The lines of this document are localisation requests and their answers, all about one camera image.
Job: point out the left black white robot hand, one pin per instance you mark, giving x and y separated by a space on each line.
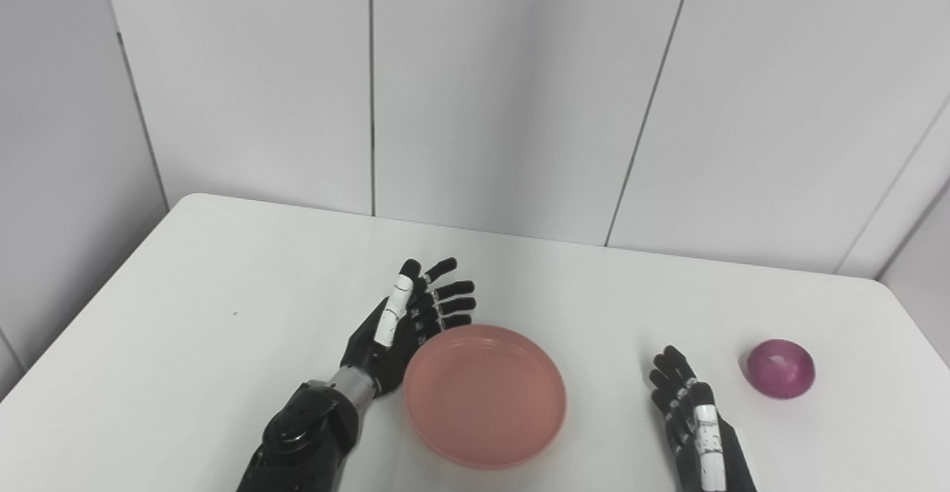
404 321

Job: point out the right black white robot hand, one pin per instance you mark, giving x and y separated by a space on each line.
694 433

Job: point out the purple red onion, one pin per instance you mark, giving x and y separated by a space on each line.
781 369

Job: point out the pink round plate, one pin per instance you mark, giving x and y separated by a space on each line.
485 395

